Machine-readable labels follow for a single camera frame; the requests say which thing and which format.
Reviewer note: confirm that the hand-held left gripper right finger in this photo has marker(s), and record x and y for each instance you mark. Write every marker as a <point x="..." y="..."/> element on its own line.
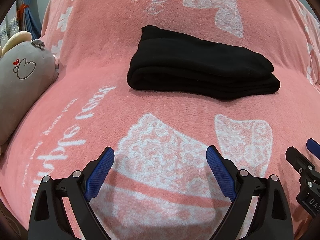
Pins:
<point x="221" y="175"/>

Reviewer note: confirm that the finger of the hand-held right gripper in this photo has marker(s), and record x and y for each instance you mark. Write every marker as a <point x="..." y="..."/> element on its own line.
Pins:
<point x="313" y="146"/>
<point x="297" y="157"/>

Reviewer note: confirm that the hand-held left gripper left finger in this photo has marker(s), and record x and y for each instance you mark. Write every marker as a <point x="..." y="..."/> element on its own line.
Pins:
<point x="100" y="175"/>

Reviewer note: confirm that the red curtain tie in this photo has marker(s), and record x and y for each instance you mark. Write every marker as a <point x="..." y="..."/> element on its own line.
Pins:
<point x="22" y="8"/>

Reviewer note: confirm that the black pants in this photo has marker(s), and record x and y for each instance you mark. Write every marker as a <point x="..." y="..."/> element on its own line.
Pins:
<point x="200" y="70"/>

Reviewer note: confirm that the pink printed blanket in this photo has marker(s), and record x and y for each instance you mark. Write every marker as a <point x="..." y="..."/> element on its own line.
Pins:
<point x="125" y="130"/>

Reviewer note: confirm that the white lace curtain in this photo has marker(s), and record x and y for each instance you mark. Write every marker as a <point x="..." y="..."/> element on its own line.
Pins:
<point x="8" y="30"/>

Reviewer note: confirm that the blue curtain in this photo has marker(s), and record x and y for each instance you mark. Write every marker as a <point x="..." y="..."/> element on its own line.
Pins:
<point x="31" y="20"/>

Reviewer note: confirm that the grey plush toy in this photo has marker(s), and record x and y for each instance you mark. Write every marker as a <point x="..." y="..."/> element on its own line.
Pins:
<point x="17" y="85"/>

